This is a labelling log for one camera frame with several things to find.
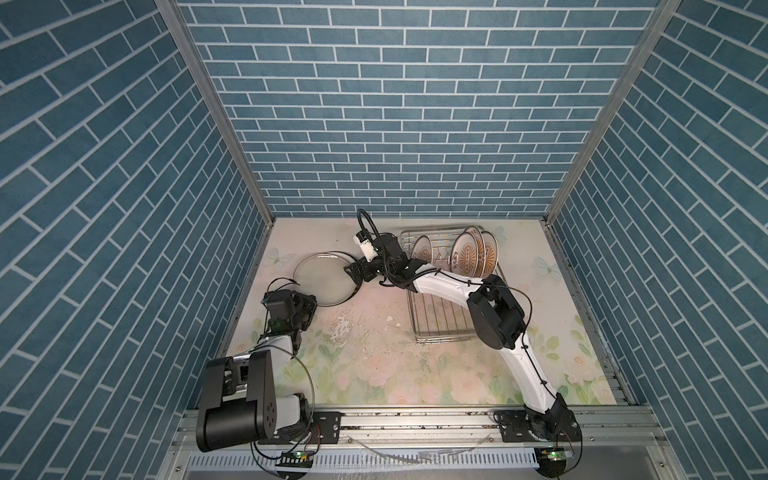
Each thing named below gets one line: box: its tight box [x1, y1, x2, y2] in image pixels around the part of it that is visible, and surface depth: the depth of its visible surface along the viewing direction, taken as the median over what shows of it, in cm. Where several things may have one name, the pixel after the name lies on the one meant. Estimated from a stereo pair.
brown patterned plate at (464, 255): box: [450, 232, 479, 278], surface depth 102 cm
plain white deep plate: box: [293, 251, 363, 307], surface depth 98 cm
